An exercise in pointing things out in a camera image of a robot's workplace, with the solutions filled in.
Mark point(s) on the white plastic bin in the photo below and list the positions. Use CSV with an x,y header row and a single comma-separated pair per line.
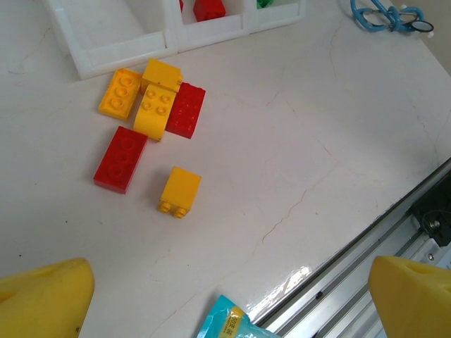
x,y
105,31
278,15
211,31

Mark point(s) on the yellow lego brick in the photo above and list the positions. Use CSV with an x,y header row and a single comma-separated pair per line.
x,y
162,74
154,112
180,188

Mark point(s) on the red lego brick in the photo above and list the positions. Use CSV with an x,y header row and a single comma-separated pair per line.
x,y
185,110
181,5
120,158
208,8

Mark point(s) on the green lego brick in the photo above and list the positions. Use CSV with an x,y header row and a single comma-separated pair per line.
x,y
265,3

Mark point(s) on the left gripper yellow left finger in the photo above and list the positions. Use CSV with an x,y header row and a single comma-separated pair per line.
x,y
46,303

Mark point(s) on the blue stethoscope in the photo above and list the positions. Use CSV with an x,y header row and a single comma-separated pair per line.
x,y
384,17

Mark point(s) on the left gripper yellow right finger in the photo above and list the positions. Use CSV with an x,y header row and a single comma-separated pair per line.
x,y
415,303

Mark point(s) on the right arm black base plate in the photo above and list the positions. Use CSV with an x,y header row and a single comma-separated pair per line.
x,y
431,211

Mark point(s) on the light blue wipes packet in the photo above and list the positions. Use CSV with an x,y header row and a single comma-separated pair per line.
x,y
232,320

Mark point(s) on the orange-yellow lego brick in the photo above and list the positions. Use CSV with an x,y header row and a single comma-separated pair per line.
x,y
120,93

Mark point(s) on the long aluminium base rail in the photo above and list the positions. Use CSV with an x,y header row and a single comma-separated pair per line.
x,y
334,306

